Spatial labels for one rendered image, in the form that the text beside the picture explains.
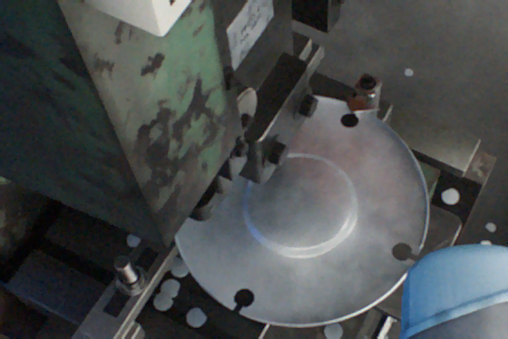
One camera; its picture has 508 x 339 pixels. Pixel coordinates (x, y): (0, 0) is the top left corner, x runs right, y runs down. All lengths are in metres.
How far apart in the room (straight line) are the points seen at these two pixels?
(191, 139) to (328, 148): 0.41
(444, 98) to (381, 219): 1.08
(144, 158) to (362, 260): 0.43
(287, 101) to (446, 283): 0.33
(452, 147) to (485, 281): 0.68
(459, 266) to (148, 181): 0.19
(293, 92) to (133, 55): 0.32
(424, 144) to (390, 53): 0.92
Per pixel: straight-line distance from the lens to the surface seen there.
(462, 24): 2.05
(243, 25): 0.60
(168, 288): 0.90
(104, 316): 0.85
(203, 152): 0.51
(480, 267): 0.39
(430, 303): 0.39
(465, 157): 1.06
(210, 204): 0.73
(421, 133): 1.06
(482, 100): 1.91
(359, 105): 0.90
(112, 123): 0.39
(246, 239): 0.83
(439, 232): 0.84
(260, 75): 0.68
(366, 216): 0.84
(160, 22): 0.31
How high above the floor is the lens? 1.53
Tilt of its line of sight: 64 degrees down
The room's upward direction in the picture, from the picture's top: straight up
